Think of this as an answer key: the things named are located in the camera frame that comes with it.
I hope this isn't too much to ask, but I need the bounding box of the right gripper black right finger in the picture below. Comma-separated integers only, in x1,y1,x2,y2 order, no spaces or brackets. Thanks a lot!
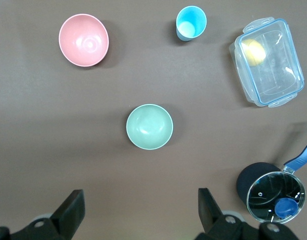
193,187,298,240

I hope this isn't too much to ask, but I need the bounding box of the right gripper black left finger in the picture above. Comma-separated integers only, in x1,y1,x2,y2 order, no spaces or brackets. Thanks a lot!
0,189,86,240

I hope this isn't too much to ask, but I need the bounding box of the small pale green bowl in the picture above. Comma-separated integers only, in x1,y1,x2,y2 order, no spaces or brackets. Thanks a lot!
125,103,174,151

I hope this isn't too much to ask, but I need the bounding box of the pink bowl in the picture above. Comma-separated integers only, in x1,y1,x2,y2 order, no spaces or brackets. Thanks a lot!
58,13,110,68

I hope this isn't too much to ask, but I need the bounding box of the glass lid with blue knob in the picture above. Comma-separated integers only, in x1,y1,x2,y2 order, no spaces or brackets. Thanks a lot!
245,171,307,224

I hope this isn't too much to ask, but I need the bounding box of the brown table cover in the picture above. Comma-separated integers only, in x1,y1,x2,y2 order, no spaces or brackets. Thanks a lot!
0,0,307,240

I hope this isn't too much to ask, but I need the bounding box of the clear plastic lidded container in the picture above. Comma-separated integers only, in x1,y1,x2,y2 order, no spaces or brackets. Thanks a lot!
228,16,306,109

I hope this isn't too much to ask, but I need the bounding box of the yellow round fruit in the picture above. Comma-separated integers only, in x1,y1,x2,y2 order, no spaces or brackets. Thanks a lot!
242,38,267,67

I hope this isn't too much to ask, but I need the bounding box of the light blue cup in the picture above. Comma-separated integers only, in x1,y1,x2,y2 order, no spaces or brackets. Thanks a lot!
175,6,208,42

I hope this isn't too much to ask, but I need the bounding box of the dark blue pot, blue handle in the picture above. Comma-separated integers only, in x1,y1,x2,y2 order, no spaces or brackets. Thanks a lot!
235,136,307,222

